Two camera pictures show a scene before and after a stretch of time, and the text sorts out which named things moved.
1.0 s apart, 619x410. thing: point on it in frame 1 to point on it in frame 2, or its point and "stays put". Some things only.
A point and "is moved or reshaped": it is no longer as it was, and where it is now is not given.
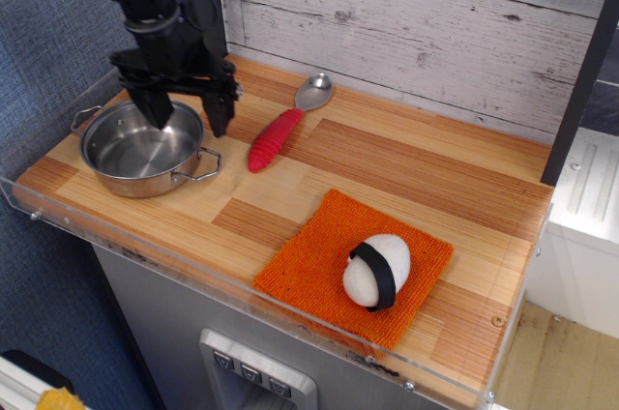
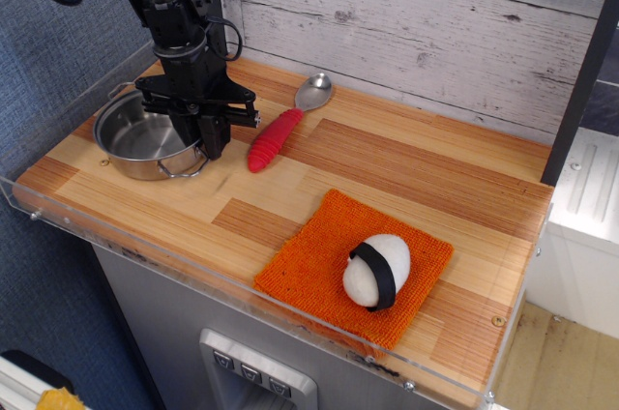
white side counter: x=574 y=272 stays put
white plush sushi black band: x=376 y=269 stays put
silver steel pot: x=130 y=157 is moved or reshaped
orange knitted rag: x=308 y=269 stays put
